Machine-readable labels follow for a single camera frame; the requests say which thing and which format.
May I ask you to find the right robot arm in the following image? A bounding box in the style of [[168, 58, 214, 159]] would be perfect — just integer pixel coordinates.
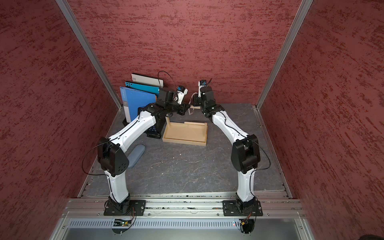
[[198, 86, 261, 215]]

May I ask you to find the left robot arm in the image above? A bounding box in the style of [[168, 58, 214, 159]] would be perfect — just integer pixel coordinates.
[[97, 86, 190, 216]]

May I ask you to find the wooden jewelry display stand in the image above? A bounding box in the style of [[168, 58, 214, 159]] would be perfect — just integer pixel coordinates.
[[162, 114, 208, 147]]

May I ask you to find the teal folder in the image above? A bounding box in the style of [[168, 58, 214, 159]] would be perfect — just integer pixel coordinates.
[[125, 82, 160, 96]]

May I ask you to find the white grey folder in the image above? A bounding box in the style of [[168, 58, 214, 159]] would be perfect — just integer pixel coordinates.
[[131, 73, 164, 88]]

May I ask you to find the blue folder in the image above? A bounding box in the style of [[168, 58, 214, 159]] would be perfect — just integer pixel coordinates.
[[120, 87, 156, 123]]

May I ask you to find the left aluminium corner post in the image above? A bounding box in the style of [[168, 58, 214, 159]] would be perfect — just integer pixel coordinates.
[[55, 0, 123, 110]]

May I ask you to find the aluminium corner post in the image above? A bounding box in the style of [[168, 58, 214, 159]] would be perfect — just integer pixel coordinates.
[[256, 0, 313, 111], [55, 0, 123, 110]]

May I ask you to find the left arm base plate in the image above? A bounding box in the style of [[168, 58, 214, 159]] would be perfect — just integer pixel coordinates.
[[104, 199, 147, 217]]

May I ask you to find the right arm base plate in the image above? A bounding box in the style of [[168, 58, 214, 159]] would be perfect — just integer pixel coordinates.
[[222, 200, 264, 217]]

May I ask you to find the aluminium front rail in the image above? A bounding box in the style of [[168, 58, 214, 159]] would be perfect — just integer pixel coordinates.
[[51, 191, 314, 240]]

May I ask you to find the right aluminium corner post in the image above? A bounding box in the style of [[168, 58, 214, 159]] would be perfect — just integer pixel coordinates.
[[256, 0, 313, 111]]

